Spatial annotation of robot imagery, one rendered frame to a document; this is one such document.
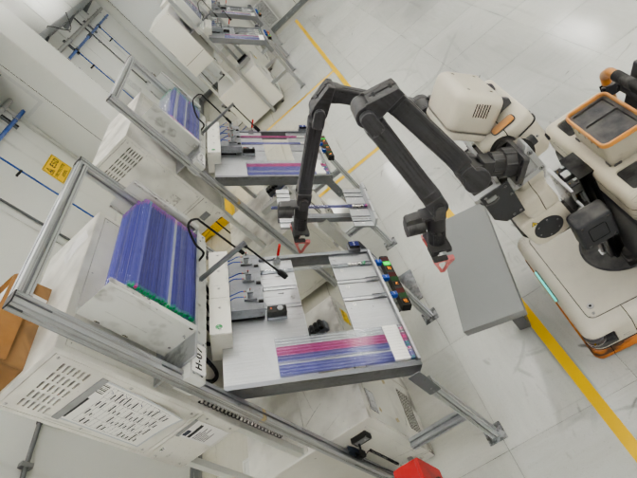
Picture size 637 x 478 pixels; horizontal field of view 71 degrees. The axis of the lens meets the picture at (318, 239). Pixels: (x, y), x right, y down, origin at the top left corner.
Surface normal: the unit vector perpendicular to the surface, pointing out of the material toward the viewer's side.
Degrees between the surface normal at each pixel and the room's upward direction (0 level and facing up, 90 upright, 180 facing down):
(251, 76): 90
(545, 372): 0
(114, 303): 90
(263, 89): 90
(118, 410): 90
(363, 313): 43
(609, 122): 0
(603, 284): 0
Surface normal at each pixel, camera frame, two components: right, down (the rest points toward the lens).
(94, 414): 0.15, 0.60
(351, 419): -0.62, -0.55
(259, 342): 0.06, -0.81
